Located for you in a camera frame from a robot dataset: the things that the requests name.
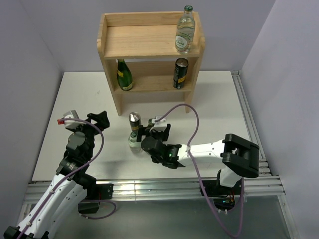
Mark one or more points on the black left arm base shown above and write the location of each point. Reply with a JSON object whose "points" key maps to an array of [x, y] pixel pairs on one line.
{"points": [[99, 192]]}

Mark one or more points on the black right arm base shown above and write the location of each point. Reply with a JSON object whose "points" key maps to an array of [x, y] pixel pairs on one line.
{"points": [[223, 197]]}

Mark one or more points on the black beverage can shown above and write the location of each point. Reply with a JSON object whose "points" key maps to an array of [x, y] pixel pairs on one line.
{"points": [[180, 72], [135, 121]]}

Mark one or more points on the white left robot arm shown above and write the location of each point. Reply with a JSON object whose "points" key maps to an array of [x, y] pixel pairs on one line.
{"points": [[70, 184]]}

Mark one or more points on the aluminium rail frame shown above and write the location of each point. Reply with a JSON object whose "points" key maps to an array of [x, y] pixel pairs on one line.
{"points": [[136, 180]]}

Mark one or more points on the green glass bottle front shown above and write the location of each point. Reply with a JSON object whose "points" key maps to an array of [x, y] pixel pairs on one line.
{"points": [[124, 76]]}

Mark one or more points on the green glass bottle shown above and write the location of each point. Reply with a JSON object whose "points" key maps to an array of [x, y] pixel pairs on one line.
{"points": [[124, 76], [150, 123]]}

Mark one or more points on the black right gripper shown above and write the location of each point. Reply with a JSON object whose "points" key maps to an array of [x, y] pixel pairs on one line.
{"points": [[164, 135]]}

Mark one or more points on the wooden two-tier shelf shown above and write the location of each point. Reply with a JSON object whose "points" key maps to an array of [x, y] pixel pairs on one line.
{"points": [[146, 41]]}

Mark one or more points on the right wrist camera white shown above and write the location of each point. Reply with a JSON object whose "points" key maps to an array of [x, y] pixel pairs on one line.
{"points": [[158, 124]]}

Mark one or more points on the clear water bottle shelf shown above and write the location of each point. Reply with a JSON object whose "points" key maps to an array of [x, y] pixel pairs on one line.
{"points": [[185, 30]]}

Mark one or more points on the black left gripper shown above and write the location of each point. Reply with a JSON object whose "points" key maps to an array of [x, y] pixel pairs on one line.
{"points": [[102, 122]]}

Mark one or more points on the clear water bottle front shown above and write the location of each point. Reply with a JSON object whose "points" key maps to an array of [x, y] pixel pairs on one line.
{"points": [[134, 145]]}

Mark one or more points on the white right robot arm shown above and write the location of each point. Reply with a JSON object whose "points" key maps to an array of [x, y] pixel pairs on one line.
{"points": [[239, 156]]}

